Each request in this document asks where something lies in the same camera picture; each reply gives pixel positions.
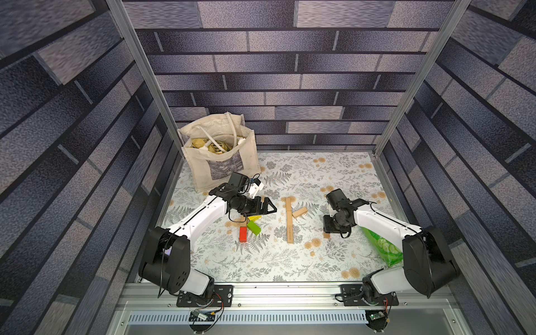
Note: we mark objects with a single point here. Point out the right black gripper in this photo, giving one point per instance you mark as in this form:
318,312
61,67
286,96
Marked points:
331,224

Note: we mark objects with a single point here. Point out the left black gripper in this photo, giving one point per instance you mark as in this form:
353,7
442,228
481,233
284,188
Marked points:
259,210

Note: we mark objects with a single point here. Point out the green block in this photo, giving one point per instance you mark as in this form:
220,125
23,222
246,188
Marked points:
254,228

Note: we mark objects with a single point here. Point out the red block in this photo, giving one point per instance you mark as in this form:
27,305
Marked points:
243,234

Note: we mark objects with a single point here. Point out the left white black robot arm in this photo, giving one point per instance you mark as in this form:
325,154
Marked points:
166,257

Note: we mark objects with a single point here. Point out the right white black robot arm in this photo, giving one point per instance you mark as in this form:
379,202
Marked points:
428,263

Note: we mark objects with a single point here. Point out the green chips bag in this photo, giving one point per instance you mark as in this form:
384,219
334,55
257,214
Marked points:
389,253

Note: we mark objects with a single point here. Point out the beige canvas tote bag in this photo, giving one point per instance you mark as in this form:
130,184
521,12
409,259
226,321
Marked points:
217,146

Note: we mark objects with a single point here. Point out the right circuit board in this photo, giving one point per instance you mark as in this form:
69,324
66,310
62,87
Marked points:
373,316

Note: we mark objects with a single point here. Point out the circuit board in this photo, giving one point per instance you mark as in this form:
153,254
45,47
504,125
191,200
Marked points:
373,316
202,316

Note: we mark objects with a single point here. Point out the left circuit board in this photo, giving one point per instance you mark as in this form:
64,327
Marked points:
202,316

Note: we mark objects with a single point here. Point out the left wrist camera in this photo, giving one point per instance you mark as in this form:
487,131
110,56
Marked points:
255,187

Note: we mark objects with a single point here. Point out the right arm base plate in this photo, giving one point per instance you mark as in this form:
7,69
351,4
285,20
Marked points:
363,295

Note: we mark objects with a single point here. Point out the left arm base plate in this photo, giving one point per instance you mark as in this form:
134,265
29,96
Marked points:
214,296

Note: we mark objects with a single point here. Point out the aluminium front rail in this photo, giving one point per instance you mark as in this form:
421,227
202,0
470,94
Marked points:
286,308

